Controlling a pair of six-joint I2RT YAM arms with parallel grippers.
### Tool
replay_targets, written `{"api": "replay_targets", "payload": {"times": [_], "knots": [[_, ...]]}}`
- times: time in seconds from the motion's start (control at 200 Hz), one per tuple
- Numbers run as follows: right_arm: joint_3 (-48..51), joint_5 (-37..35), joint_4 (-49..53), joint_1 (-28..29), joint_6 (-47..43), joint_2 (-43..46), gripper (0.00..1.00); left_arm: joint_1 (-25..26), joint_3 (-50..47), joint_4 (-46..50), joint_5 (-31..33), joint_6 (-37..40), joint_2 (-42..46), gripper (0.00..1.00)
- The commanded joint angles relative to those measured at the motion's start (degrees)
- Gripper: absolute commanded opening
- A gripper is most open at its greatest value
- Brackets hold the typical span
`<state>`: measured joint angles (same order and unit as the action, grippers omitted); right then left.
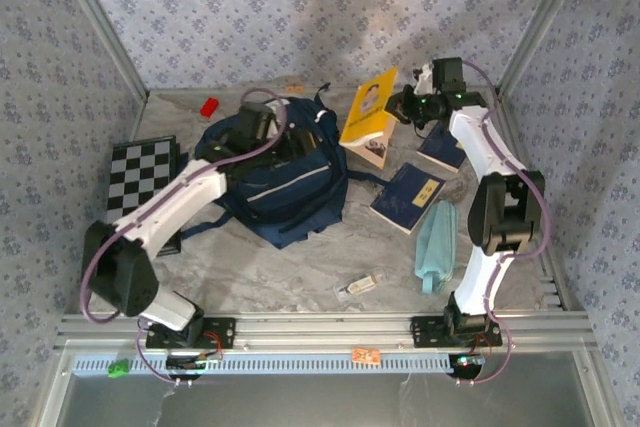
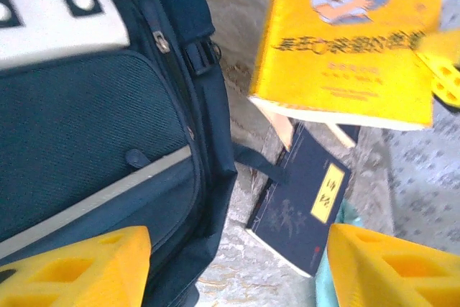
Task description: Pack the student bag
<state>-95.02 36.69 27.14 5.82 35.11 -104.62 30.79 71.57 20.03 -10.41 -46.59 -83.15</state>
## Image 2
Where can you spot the light blue pencil pouch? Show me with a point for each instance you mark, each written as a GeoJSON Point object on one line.
{"type": "Point", "coordinates": [321, 285]}

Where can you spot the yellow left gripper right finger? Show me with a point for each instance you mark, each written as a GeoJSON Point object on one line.
{"type": "Point", "coordinates": [395, 278]}

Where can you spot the navy blue white backpack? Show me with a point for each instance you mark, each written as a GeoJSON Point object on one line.
{"type": "Point", "coordinates": [90, 123]}

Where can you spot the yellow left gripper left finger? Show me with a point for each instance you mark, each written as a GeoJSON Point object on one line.
{"type": "Point", "coordinates": [72, 278]}

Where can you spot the yellow cartoon cover book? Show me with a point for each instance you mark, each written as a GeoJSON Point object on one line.
{"type": "Point", "coordinates": [341, 69]}

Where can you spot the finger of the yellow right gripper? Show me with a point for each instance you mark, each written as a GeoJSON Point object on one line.
{"type": "Point", "coordinates": [445, 80]}

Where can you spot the large navy blue book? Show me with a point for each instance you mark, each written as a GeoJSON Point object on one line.
{"type": "Point", "coordinates": [298, 206]}

